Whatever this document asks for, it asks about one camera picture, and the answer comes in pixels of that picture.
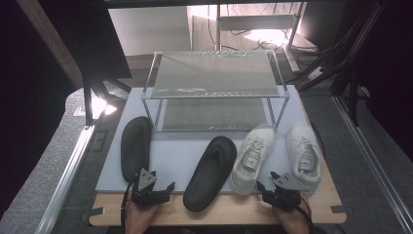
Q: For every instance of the white sneaker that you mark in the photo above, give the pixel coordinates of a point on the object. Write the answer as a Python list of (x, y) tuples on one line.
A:
[(305, 152), (250, 162)]

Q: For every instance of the black tripod stand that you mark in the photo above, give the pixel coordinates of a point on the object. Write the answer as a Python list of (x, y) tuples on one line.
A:
[(352, 65)]

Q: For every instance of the black metal stand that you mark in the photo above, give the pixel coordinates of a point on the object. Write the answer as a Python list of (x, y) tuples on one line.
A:
[(87, 100)]

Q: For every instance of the person's right hand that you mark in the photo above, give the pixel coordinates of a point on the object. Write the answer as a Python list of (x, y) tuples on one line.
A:
[(295, 221)]

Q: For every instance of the black slipper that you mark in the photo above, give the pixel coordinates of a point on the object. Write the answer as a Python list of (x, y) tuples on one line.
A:
[(207, 175), (134, 146)]

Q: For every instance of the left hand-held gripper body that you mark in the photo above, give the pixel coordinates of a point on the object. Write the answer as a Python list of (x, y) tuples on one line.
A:
[(146, 182)]

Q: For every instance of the two-tier metal shoe rack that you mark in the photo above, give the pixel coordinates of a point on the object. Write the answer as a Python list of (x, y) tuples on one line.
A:
[(214, 74)]

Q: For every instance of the aluminium rail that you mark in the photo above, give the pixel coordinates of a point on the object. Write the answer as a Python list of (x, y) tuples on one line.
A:
[(66, 178), (373, 162)]

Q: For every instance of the white metal frame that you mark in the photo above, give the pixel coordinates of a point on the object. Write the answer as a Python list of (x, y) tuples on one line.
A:
[(256, 22)]

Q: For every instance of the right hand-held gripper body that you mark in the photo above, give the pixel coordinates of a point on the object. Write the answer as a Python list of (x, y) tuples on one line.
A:
[(287, 185)]

